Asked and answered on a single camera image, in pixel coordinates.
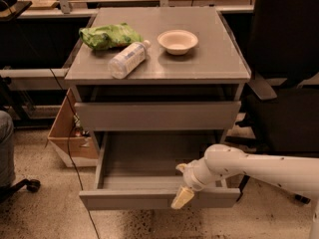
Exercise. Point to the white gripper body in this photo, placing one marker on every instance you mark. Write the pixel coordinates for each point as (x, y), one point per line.
(189, 177)

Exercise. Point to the grey drawer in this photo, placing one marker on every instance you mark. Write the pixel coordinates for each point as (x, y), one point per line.
(157, 116)
(136, 170)

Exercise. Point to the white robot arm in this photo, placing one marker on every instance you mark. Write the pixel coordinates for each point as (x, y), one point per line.
(299, 175)

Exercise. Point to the grey top drawer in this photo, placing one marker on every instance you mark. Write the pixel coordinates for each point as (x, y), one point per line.
(157, 116)

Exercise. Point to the grey drawer cabinet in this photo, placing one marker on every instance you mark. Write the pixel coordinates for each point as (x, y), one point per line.
(212, 71)

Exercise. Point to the cardboard box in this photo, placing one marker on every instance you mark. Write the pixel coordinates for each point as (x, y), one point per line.
(72, 146)

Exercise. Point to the clear plastic water bottle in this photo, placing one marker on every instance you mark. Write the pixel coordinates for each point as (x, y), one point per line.
(128, 59)

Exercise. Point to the white paper bowl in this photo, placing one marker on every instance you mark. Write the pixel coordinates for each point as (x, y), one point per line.
(177, 42)

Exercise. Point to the black chair base left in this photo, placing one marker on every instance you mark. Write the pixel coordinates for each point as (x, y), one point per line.
(31, 185)

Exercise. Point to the green chip bag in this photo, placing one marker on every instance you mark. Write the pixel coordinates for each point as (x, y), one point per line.
(109, 36)

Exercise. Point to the black office chair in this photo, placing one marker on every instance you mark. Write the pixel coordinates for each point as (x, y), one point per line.
(279, 40)

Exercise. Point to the person leg in jeans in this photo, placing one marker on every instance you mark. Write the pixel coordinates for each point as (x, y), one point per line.
(7, 172)

